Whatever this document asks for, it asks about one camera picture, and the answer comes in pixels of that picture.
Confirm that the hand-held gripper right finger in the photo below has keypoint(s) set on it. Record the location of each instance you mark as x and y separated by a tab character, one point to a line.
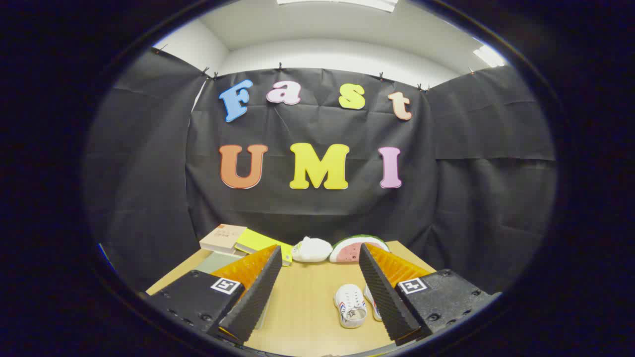
384	292

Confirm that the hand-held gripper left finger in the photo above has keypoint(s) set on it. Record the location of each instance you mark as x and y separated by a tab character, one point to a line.
255	292

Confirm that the white canvas shoe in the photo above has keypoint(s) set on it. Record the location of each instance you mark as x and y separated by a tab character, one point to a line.
350	307
372	300

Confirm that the pale green fabric storage box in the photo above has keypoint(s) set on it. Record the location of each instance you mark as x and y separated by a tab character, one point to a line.
218	262

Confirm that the yellow book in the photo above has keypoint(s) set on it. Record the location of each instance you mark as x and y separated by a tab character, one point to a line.
255	240

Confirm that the watermelon slice plush toy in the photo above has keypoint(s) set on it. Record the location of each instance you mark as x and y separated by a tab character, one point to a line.
349	250

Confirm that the white plush toy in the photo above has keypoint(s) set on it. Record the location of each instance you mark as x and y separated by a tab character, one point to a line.
311	249

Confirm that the black backdrop cloth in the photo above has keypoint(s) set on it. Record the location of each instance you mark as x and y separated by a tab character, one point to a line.
317	213

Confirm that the ceiling light panel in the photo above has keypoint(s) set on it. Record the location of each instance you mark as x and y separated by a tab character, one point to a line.
342	4
488	56

